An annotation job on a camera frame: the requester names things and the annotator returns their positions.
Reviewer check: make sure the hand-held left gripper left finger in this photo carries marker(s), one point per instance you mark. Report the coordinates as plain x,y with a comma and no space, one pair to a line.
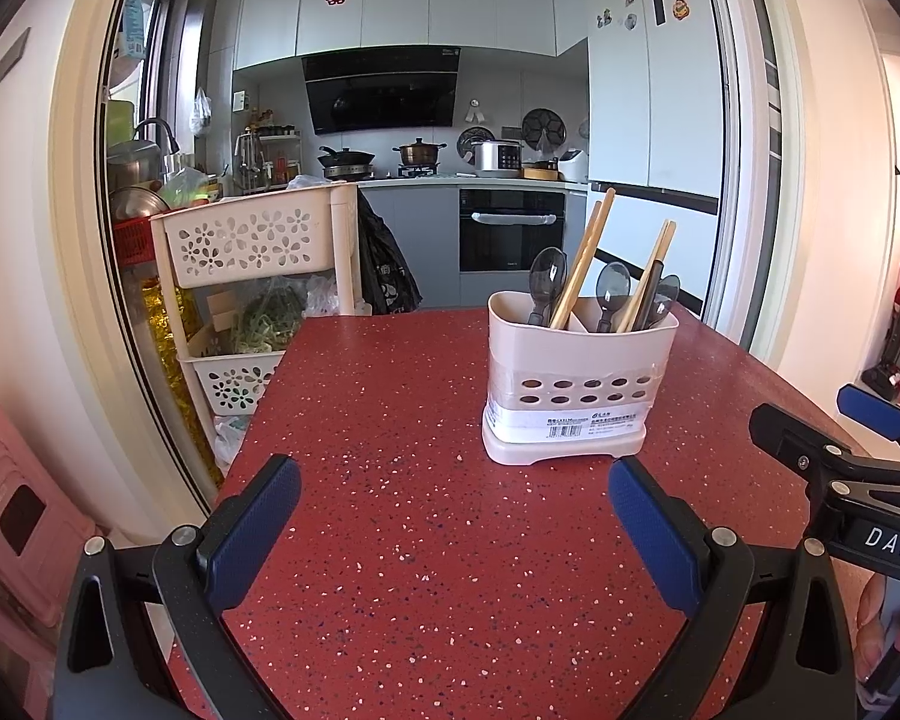
259,532

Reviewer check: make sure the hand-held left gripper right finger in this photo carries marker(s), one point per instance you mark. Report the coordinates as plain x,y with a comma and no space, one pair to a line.
652,532

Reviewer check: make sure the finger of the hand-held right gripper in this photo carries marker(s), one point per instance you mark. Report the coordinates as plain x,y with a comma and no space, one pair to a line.
874,411
795,442

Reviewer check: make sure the white plastic utensil holder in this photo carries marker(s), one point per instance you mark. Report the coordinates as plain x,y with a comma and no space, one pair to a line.
577,390

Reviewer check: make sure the dark translucent plastic spoon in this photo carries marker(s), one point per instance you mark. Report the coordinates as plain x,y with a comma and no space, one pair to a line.
669,291
549,270
613,281

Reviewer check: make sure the person's right hand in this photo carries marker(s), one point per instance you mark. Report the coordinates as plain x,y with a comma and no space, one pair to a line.
872,622

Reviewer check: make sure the black floor appliance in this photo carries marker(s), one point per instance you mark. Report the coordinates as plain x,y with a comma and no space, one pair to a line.
883,381

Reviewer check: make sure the gold foil package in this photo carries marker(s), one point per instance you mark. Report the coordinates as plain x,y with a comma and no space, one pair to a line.
169,345

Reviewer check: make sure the green vegetables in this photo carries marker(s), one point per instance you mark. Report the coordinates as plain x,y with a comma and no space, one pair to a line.
266,315

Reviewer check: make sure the pink plastic stool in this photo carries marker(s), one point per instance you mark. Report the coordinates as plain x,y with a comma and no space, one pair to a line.
22,510

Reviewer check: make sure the beige plastic storage cart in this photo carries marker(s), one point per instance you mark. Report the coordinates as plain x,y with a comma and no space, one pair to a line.
247,240

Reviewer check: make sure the black plastic bag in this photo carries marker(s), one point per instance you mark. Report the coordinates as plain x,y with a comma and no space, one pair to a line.
390,262

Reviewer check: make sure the red plastic basket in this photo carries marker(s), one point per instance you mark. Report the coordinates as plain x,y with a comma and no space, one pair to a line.
131,240

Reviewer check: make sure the black built-in oven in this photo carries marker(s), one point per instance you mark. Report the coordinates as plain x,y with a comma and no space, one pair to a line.
510,240

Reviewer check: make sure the grey lower kitchen cabinets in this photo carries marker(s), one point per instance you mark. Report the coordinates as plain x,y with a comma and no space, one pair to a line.
435,240

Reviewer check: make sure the white plastic bag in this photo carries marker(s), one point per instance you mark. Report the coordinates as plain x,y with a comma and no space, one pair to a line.
309,183

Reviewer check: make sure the white rice cooker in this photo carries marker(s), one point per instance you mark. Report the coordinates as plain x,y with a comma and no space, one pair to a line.
574,165

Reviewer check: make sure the white refrigerator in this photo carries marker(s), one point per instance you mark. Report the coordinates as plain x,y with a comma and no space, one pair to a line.
682,105

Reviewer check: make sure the white spice rack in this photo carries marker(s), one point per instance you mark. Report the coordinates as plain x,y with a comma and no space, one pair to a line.
266,161

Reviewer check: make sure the steel pots by sink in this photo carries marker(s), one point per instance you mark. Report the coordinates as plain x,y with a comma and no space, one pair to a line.
135,172

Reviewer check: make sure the black wok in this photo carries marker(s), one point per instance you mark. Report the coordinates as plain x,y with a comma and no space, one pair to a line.
345,161

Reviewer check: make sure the round dark steamer rack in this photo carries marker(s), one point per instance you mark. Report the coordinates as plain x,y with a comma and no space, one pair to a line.
471,139
544,127

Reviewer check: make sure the silver electric pressure cooker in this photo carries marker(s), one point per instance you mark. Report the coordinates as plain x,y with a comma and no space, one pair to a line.
496,157

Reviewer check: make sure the steel pot with lid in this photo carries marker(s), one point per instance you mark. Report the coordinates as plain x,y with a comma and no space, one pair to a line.
418,152

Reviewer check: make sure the steel kitchen faucet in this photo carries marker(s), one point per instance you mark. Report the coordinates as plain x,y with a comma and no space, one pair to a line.
157,127

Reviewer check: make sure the hanging clear plastic bag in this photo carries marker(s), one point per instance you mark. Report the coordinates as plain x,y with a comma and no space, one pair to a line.
201,112

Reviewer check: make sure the orange round fridge magnet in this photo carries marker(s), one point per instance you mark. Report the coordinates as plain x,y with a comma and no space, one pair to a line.
682,10

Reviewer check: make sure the black range hood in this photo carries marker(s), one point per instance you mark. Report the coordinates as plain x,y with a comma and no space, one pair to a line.
382,90

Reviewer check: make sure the white upper cabinets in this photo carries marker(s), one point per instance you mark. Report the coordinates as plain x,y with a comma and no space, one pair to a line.
405,15

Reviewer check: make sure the white sliding door frame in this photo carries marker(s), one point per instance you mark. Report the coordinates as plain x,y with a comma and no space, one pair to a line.
750,150

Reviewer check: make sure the white wall hook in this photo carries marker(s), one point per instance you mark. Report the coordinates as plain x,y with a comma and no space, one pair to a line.
474,111

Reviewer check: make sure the grey wall plate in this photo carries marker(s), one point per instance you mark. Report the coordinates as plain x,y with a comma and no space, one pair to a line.
11,58

